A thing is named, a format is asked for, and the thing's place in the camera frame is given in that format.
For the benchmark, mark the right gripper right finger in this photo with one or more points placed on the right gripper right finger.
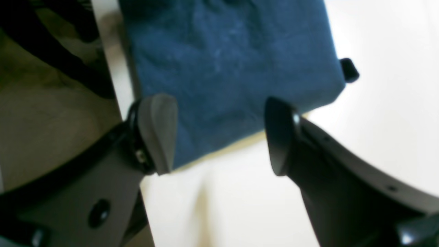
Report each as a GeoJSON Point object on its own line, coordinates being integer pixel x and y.
{"type": "Point", "coordinates": [349, 202]}

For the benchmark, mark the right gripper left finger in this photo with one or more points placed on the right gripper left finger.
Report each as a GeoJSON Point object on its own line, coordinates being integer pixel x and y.
{"type": "Point", "coordinates": [94, 200]}

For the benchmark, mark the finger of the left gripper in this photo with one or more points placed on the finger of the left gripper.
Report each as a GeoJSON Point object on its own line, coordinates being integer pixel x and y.
{"type": "Point", "coordinates": [349, 70]}

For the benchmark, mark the dark blue t-shirt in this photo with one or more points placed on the dark blue t-shirt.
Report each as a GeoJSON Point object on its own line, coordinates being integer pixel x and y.
{"type": "Point", "coordinates": [221, 60]}

